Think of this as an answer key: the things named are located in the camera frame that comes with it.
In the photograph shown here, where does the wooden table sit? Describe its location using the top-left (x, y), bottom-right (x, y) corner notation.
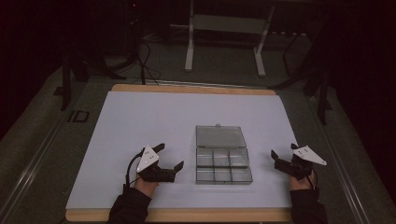
top-left (64, 83), bottom-right (295, 223)

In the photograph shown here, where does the person's left hand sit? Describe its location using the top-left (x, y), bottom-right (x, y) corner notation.
top-left (134, 176), bottom-right (161, 199)

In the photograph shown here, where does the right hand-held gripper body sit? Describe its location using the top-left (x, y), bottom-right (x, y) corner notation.
top-left (274, 145), bottom-right (328, 181)

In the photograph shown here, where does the black tripod pole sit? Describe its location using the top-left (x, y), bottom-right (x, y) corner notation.
top-left (125, 0), bottom-right (148, 86)

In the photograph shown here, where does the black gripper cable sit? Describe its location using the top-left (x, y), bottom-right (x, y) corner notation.
top-left (307, 167), bottom-right (319, 191)
top-left (122, 148), bottom-right (146, 193)

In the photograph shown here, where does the person's right hand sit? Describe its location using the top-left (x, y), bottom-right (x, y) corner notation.
top-left (289, 173), bottom-right (316, 191)

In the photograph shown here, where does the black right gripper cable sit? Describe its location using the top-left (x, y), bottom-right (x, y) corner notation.
top-left (307, 167), bottom-right (319, 191)

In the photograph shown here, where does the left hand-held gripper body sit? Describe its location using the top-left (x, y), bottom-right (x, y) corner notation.
top-left (135, 145), bottom-right (176, 184)

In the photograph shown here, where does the metal floor rail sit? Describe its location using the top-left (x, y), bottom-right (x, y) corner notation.
top-left (0, 116), bottom-right (73, 220)
top-left (306, 94), bottom-right (373, 224)

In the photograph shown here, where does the white table mat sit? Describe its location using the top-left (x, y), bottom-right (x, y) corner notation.
top-left (65, 90), bottom-right (301, 210)

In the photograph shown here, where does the white metal stand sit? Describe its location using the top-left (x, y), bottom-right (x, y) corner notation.
top-left (169, 0), bottom-right (277, 77)

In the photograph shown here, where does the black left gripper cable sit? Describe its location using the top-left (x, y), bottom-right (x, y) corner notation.
top-left (122, 148), bottom-right (146, 193)

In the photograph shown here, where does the clear plastic compartment box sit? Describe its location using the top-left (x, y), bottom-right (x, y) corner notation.
top-left (194, 123), bottom-right (254, 186)

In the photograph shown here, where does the black floor cable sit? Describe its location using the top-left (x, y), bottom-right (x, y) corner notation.
top-left (136, 38), bottom-right (163, 87)

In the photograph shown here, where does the black metal stand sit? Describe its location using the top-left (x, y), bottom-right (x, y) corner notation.
top-left (269, 29), bottom-right (333, 126)
top-left (52, 43), bottom-right (127, 112)

